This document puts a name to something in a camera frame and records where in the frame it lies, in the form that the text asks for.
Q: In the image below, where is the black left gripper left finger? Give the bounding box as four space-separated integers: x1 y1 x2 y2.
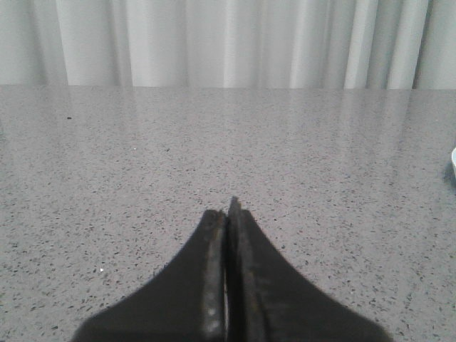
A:
73 210 226 341

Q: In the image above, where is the light blue round plate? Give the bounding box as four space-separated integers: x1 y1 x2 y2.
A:
451 147 456 178

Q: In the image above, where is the white pleated curtain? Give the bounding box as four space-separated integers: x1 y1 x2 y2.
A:
1 1 455 89

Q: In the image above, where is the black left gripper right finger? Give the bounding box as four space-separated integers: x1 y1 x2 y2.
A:
225 197 390 341

